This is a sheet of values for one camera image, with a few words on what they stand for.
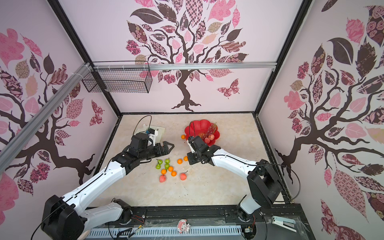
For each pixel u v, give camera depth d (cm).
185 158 92
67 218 65
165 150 70
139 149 60
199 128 108
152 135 72
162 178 84
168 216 75
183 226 68
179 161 92
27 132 55
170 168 89
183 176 85
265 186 43
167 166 90
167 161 92
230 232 70
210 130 103
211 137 100
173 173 87
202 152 64
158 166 90
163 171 88
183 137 103
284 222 70
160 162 91
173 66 92
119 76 95
